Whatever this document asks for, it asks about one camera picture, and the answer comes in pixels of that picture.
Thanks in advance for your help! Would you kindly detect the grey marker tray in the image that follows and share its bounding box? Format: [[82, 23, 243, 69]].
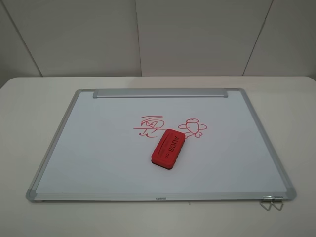
[[93, 88, 228, 99]]

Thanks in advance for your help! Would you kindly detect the metal binder clip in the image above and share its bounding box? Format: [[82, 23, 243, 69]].
[[259, 195, 284, 211]]

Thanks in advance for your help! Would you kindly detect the red whiteboard eraser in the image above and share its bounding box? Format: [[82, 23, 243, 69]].
[[151, 129, 186, 170]]

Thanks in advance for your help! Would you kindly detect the white whiteboard with grey frame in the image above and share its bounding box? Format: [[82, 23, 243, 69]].
[[26, 88, 297, 202]]

